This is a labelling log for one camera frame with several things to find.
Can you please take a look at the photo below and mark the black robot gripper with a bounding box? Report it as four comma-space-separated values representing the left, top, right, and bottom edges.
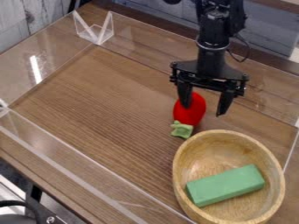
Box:
171, 50, 249, 116

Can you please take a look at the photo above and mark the red plush strawberry toy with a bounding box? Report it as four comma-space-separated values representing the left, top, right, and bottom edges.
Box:
171, 92, 207, 139

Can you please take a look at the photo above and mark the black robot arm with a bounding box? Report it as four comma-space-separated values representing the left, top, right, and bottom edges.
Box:
170, 0, 249, 116

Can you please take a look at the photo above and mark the wooden bowl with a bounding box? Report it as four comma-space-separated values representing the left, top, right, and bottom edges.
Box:
173, 129, 286, 224

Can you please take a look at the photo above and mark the green rectangular block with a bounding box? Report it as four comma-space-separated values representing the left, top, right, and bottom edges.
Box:
185, 164, 266, 207

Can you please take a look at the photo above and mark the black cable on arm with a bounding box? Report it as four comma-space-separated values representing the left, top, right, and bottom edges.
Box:
226, 33, 251, 63

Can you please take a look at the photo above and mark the clear acrylic corner bracket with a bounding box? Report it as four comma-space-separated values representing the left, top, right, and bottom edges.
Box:
73, 11, 115, 46

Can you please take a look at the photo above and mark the black metal table frame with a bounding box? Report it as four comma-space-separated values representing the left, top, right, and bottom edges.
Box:
23, 182, 81, 224

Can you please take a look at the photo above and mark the black cable lower left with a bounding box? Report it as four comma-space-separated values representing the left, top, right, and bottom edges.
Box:
0, 200, 43, 224

